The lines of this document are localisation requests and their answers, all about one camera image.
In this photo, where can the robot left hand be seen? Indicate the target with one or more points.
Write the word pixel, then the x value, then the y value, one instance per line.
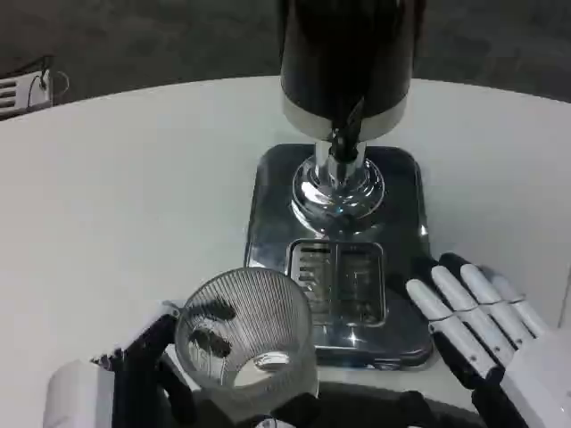
pixel 134 374

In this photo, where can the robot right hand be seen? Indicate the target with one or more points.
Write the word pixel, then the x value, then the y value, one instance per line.
pixel 486 325

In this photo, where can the clear ribbed glass cup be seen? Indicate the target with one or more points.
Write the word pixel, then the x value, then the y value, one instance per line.
pixel 272 312

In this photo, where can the steel drip tray grid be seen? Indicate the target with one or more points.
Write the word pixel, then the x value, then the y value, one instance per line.
pixel 352 285

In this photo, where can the steel drip tray base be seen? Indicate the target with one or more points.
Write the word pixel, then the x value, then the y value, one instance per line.
pixel 276 205

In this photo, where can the black dispenser tap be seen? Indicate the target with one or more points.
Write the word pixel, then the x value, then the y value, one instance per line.
pixel 348 134

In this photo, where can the white slatted box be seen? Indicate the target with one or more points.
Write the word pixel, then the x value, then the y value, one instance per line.
pixel 13 96

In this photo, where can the black drink dispenser with chrome column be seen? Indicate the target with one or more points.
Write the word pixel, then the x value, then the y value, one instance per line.
pixel 321 53

